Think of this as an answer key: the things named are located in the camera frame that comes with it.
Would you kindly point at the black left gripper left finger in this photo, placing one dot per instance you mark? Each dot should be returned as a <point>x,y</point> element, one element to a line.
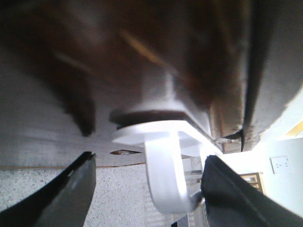
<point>63,202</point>

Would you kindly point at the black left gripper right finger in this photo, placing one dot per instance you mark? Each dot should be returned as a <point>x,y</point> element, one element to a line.
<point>232,202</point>

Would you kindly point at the white drawer pull handle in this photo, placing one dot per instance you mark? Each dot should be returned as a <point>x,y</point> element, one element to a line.
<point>166,136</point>

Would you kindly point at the dark wooden drawer cabinet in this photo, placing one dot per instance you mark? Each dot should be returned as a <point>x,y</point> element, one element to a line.
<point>268,73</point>

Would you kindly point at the white wall socket plate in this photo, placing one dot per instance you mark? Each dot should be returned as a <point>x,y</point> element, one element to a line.
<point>280,165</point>

